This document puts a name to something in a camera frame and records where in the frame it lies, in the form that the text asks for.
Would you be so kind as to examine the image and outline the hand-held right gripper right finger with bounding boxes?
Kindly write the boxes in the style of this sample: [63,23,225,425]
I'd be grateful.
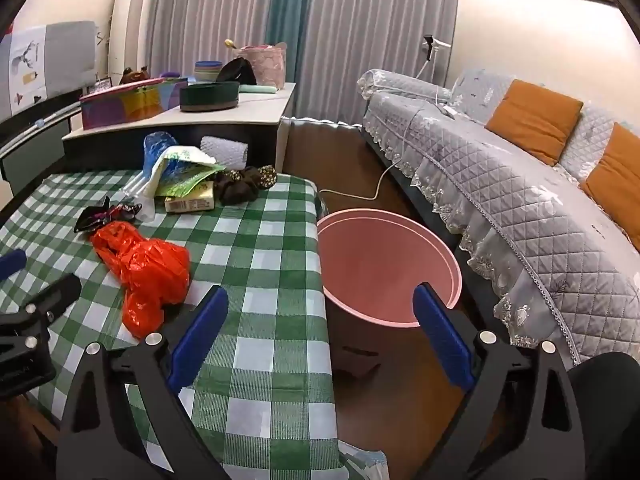
[412,282,586,480]

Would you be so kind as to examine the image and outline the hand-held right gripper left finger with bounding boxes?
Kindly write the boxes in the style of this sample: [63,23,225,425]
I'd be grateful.
[56,284,231,480]

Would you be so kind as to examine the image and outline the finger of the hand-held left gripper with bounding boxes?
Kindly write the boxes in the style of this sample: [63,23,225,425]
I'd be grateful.
[0,249,28,281]
[22,274,82,318]

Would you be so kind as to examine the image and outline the orange plastic bag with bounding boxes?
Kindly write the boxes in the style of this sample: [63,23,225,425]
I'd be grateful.
[90,220,192,339]

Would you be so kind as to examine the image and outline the black snack wrapper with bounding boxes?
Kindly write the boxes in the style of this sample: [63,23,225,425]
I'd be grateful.
[74,196,146,233]

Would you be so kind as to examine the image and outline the pink plastic bin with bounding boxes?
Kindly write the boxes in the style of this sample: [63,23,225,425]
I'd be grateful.
[316,208,463,329]

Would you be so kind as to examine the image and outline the clear plastic tubes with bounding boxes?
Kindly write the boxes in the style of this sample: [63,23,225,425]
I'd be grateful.
[120,175,151,201]

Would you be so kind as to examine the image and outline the green snack packet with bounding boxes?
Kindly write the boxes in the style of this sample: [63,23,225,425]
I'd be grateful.
[156,162,227,198]

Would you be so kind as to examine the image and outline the brown scrunchies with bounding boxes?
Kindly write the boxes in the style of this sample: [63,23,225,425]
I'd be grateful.
[214,164,279,206]

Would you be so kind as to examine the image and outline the white plastic bag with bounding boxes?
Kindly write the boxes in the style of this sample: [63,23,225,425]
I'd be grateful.
[142,146,217,198]

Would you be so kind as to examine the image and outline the blue plastic bag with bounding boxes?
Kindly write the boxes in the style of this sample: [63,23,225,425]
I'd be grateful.
[143,131,180,181]

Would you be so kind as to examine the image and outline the white foam mesh roll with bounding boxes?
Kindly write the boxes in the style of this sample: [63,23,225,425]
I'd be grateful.
[200,136,249,171]

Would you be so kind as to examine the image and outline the green checkered tablecloth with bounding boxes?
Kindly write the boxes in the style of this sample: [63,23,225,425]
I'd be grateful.
[0,169,351,480]

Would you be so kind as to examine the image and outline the dark television stand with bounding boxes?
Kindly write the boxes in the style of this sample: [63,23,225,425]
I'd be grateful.
[0,95,83,196]

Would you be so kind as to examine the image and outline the white rod blue band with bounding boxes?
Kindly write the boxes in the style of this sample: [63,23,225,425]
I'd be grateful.
[0,100,83,153]

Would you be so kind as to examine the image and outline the grey quilted covered sofa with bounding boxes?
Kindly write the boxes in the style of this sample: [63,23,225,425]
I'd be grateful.
[357,67,640,366]

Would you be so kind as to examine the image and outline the clear plastic bag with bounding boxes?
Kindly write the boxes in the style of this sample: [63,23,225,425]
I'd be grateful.
[340,442,391,480]

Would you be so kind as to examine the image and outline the colourful rectangular box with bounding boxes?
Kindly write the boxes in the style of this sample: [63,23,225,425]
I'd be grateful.
[80,77,190,131]

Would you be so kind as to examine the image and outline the grey printed television cover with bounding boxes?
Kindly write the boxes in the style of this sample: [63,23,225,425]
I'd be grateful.
[0,21,97,121]

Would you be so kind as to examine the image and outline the brown stuffed toy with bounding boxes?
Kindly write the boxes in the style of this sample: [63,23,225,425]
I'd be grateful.
[120,65,151,86]

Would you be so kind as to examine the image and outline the white-topped coffee table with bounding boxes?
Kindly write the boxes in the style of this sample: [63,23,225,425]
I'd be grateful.
[61,82,297,176]

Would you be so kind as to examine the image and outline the orange cushion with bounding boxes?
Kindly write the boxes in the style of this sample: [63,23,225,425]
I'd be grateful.
[485,80,584,167]
[580,122,640,251]

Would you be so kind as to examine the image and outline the dark green round tin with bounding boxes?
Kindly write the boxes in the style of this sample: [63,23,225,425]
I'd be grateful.
[179,81,241,112]

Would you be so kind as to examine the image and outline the stack of coloured bowls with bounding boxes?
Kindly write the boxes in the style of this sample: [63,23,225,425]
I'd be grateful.
[194,60,222,83]

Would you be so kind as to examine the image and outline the white standing air conditioner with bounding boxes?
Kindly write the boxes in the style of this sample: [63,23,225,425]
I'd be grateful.
[110,0,156,81]

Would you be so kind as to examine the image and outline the pink fabric basket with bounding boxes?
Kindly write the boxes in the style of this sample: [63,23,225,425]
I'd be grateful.
[232,41,288,88]

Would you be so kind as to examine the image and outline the white clip lamp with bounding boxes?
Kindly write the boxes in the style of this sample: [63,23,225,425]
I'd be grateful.
[422,35,453,81]

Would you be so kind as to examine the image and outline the grey curtain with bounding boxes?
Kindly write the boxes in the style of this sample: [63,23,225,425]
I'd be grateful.
[300,0,461,126]
[145,0,281,86]

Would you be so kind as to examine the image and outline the teal curtain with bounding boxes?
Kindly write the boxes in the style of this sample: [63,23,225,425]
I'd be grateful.
[272,0,313,83]

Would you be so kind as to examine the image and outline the white cable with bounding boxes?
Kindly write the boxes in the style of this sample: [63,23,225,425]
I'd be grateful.
[318,80,453,201]

